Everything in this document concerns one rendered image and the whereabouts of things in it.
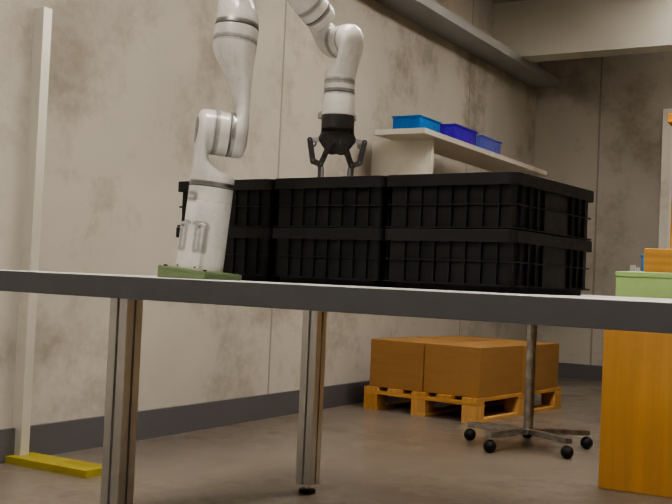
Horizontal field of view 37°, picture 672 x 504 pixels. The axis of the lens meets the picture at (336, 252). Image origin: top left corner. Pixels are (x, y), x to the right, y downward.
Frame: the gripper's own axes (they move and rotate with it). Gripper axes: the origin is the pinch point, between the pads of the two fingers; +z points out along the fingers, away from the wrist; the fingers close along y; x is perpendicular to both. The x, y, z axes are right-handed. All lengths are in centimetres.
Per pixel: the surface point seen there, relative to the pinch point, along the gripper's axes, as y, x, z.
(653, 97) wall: 268, 552, -126
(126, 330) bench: -50, 28, 38
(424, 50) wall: 69, 422, -125
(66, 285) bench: -50, -40, 26
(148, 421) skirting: -68, 204, 89
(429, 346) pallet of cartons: 66, 312, 60
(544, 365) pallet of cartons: 140, 353, 71
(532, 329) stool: 99, 218, 44
